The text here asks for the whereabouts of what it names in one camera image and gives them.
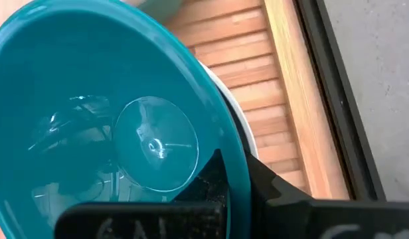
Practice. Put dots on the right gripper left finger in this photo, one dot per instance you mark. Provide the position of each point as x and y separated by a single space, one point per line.
204 192

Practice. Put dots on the black metal table frame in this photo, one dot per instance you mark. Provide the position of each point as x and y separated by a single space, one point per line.
339 99

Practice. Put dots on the teal bowl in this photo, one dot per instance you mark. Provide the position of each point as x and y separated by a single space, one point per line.
91 66

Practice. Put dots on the wooden slatted shelf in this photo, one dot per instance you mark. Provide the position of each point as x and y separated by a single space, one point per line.
257 66

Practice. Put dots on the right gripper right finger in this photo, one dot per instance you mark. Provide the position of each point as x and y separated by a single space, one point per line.
274 206

